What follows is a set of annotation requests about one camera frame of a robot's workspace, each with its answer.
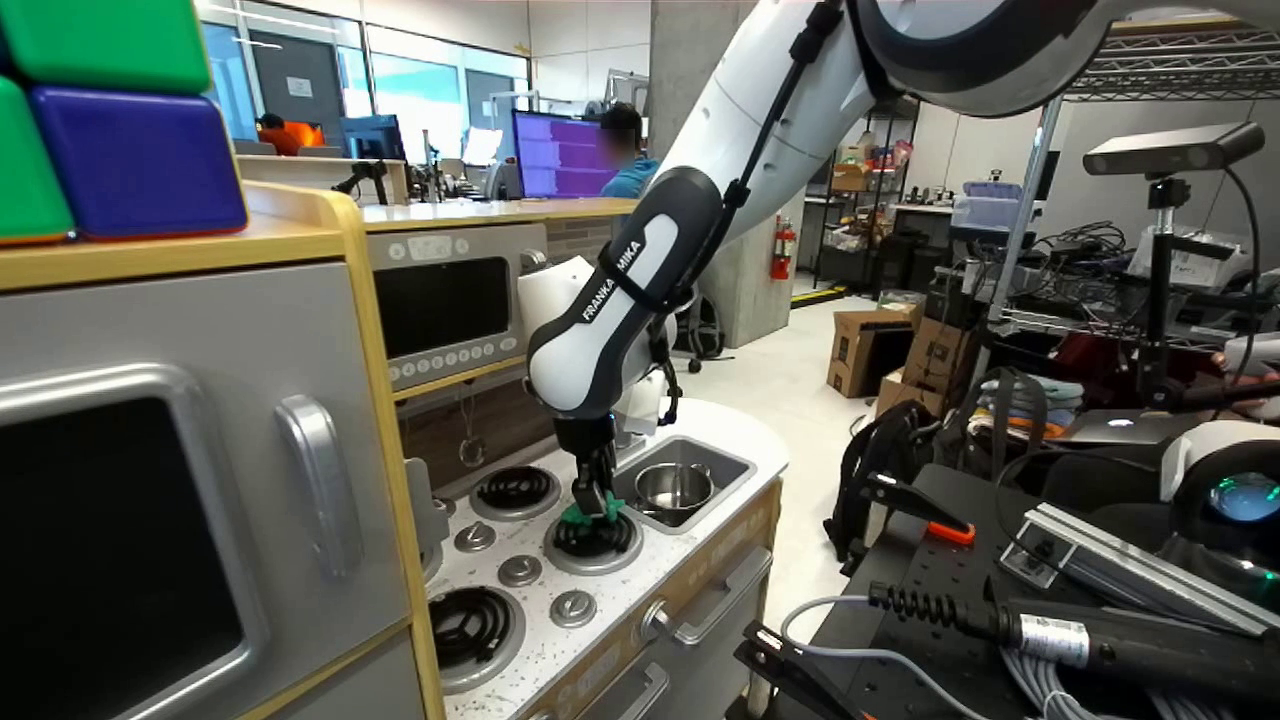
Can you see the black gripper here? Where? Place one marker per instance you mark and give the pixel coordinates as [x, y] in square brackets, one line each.
[586, 452]

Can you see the monitor with purple screen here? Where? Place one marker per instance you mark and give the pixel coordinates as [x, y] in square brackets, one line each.
[561, 153]

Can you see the silver metal pot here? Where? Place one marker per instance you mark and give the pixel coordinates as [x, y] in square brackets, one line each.
[672, 488]

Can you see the blue toy block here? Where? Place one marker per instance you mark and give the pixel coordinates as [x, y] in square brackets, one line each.
[135, 160]

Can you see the green toy block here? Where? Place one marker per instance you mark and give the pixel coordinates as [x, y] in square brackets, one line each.
[24, 164]
[93, 42]

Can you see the black coil toy burner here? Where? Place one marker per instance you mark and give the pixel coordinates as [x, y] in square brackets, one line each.
[593, 551]
[479, 626]
[515, 488]

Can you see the green toy vegetable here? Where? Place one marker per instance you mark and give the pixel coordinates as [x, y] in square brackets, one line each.
[599, 512]

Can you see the brown cardboard box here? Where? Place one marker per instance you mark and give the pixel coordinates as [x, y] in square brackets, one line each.
[866, 348]
[941, 353]

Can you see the black camera stand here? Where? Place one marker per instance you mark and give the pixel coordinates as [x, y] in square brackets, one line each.
[1162, 264]

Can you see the wooden toy kitchen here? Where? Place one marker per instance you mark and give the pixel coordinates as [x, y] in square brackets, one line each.
[202, 403]

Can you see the orange round object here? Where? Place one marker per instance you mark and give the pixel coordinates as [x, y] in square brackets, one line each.
[288, 134]

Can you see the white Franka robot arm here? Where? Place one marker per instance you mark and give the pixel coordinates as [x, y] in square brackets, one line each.
[745, 144]

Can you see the grey stereo camera bar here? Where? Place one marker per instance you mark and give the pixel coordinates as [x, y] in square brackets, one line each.
[1174, 150]

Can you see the aluminium extrusion rail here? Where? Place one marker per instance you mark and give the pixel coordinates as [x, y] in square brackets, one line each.
[1133, 567]

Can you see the grey toy sink basin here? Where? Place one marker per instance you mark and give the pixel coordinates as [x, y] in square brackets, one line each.
[724, 464]

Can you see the white round lens device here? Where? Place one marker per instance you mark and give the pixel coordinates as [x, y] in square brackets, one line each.
[1233, 503]

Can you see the red fire extinguisher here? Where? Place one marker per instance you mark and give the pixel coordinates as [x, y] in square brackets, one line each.
[783, 253]

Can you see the blue plastic bin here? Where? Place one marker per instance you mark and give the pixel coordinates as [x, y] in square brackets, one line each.
[995, 207]

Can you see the silver stove knob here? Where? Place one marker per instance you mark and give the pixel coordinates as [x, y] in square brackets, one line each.
[473, 537]
[522, 571]
[574, 609]

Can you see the person in blue shirt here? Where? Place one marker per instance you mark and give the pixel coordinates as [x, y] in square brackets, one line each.
[626, 164]

